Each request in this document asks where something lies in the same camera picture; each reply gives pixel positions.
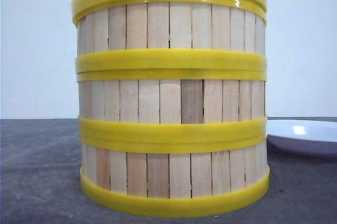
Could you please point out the white plate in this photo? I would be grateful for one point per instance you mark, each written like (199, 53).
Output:
(307, 137)

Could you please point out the bamboo steamer basket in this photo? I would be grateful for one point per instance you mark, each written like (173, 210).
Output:
(118, 115)
(206, 184)
(229, 25)

